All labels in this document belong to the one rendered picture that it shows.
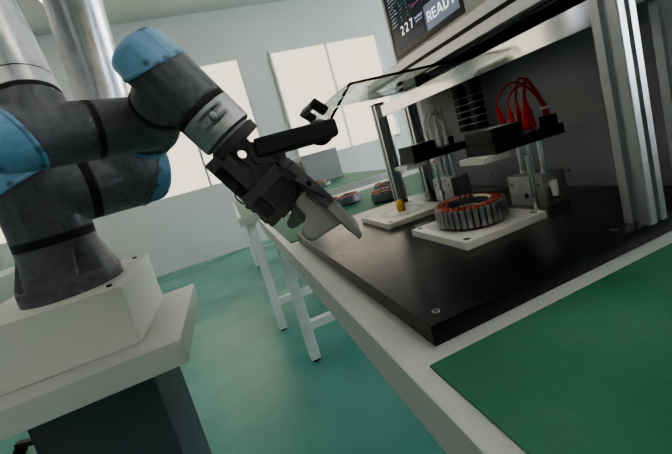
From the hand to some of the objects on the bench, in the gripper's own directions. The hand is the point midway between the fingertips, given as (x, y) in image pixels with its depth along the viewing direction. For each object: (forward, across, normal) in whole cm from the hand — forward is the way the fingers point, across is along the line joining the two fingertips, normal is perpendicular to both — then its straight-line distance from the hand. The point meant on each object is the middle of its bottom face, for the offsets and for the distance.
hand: (346, 227), depth 51 cm
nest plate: (+17, 0, +15) cm, 23 cm away
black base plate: (+20, -12, +15) cm, 28 cm away
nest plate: (+17, -24, +15) cm, 33 cm away
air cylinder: (+24, -24, +27) cm, 44 cm away
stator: (+16, 0, +15) cm, 22 cm away
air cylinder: (+24, 0, +27) cm, 37 cm away
